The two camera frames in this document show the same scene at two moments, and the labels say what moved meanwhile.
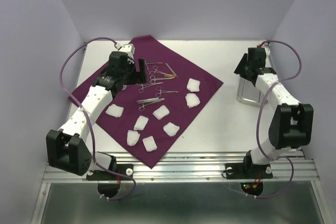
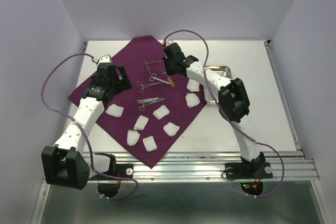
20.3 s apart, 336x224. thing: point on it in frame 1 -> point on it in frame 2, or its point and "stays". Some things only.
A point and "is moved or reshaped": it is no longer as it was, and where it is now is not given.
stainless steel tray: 248,94 -> 223,70
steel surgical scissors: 153,78 is moved or reshaped
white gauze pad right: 192,99 stays
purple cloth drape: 148,118 stays
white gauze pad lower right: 171,129 stays
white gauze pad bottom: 149,144 stays
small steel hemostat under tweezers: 142,107 stays
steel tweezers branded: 149,100 stays
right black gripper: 240,68 -> 169,72
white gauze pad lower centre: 140,123 stays
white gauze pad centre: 161,112 stays
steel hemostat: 155,67 -> 169,81
